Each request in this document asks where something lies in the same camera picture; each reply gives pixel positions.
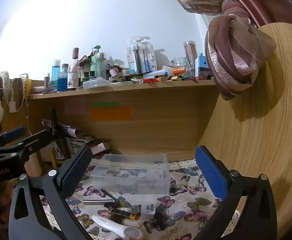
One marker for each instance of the silver keys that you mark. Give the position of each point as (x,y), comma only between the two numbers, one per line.
(134,208)

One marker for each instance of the small pink box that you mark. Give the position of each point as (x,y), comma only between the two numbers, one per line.
(99,148)

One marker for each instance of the wooden desk shelf unit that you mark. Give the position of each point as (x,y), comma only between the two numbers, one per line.
(161,130)

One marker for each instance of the butterfly print tablecloth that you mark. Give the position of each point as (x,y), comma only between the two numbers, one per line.
(188,207)

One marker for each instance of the silver metal clip tool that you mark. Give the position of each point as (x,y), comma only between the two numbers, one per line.
(98,200)

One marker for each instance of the small white dish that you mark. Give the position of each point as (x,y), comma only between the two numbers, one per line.
(38,89)

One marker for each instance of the packaged pen set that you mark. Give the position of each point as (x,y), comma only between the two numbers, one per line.
(135,57)
(149,56)

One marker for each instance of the sheer mauve knotted curtain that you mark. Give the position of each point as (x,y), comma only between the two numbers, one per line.
(233,55)

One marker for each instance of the yellow hanging band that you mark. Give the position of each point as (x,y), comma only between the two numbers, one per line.
(29,85)

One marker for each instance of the white printed mug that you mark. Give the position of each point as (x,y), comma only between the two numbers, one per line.
(73,81)

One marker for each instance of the green sticky note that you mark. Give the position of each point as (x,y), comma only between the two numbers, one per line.
(106,104)

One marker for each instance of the round glass jar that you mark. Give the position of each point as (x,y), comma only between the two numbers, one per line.
(179,63)

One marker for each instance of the cream cylindrical roll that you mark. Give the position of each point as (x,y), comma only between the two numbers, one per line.
(34,166)

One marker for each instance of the pink sticky note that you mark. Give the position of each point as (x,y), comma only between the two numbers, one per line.
(74,106)

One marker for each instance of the tall clear glass bottle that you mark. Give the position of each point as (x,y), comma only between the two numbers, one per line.
(74,63)

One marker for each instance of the blue liquid glass bottle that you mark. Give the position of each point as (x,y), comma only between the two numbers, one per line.
(62,81)

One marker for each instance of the flat clear plastic case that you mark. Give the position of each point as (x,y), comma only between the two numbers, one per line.
(96,83)

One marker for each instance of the black yellow lighter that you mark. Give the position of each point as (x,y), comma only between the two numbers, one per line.
(121,213)

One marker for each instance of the teal plastic bottle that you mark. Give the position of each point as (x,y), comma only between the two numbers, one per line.
(56,72)

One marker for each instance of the clear plastic storage box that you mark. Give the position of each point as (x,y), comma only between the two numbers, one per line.
(131,180)

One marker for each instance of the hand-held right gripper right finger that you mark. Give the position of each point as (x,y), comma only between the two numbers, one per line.
(211,172)

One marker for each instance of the white glue gun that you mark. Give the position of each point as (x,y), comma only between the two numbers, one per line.
(161,71)

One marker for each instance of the white plug adapter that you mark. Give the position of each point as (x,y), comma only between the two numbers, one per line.
(148,212)

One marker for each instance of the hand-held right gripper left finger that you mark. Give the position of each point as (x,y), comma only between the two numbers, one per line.
(75,173)

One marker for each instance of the pile of papers and booklets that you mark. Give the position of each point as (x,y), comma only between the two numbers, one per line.
(78,138)

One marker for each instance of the blue pencil sharpener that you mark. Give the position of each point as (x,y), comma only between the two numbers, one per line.
(202,66)

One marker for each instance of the green bottle with silver cap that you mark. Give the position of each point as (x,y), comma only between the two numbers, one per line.
(101,67)

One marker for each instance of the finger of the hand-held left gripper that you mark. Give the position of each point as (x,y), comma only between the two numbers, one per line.
(39,138)
(13,132)

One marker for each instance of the pale green bottle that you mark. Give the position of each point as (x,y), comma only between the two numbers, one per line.
(95,56)

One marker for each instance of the orange sticky note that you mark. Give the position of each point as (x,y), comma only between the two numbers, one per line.
(110,113)

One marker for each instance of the tall clear pencil tube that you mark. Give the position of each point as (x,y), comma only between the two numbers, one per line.
(190,53)

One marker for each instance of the orange thread spool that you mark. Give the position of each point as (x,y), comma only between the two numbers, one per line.
(179,71)

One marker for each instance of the white tube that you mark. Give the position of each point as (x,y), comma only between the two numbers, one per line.
(116,226)

